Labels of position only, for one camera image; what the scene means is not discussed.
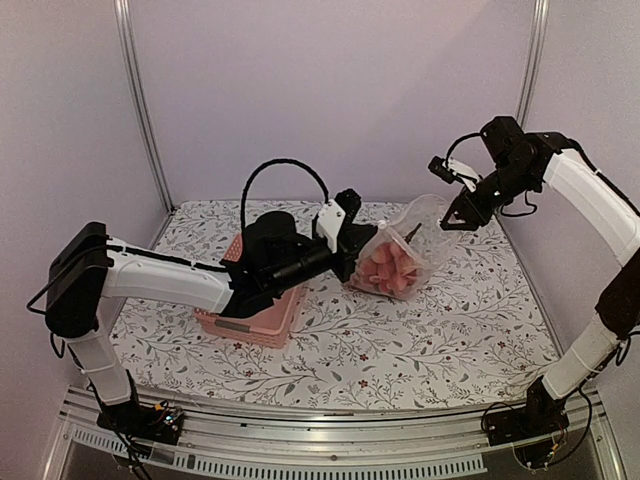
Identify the black camera cable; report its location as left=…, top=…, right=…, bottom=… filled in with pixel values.
left=240, top=158, right=331, bottom=236
left=444, top=132, right=484, bottom=161

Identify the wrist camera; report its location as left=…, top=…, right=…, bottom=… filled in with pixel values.
left=312, top=188, right=361, bottom=254
left=428, top=156, right=481, bottom=192

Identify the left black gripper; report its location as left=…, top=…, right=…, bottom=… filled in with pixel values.
left=269, top=224, right=377, bottom=295

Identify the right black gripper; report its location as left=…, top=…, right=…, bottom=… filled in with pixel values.
left=439, top=161, right=537, bottom=231

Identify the right aluminium corner post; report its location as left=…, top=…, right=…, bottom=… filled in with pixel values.
left=516, top=0, right=549, bottom=128

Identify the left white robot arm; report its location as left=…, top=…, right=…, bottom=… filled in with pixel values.
left=42, top=210, right=378, bottom=434

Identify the pink plastic basket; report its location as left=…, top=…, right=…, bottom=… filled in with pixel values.
left=193, top=234, right=307, bottom=349

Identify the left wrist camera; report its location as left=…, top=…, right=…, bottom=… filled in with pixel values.
left=312, top=188, right=361, bottom=254

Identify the aluminium front rail frame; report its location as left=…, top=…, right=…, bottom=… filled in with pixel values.
left=42, top=384, right=624, bottom=480

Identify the floral table mat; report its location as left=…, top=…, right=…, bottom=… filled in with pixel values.
left=111, top=223, right=558, bottom=410

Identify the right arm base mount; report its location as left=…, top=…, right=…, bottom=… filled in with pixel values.
left=481, top=377, right=569, bottom=446

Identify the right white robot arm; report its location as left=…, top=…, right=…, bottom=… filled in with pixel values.
left=428, top=116, right=639, bottom=401

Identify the aluminium corner post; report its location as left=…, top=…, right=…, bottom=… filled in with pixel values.
left=516, top=0, right=549, bottom=128
left=113, top=0, right=175, bottom=214

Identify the red yellow toy fruit bunch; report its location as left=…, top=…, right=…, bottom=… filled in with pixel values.
left=350, top=240, right=425, bottom=299

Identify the left black camera cable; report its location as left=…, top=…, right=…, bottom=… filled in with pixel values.
left=240, top=158, right=331, bottom=236

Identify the left aluminium corner post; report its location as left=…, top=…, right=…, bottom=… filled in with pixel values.
left=113, top=0, right=175, bottom=214

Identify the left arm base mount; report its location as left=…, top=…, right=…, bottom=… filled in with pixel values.
left=94, top=381, right=184, bottom=445

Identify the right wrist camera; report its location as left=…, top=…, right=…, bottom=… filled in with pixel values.
left=428, top=156, right=481, bottom=192

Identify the clear zip top bag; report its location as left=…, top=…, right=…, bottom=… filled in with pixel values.
left=349, top=194, right=460, bottom=300

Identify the right black camera cable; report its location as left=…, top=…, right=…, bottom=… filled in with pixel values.
left=444, top=132, right=484, bottom=161

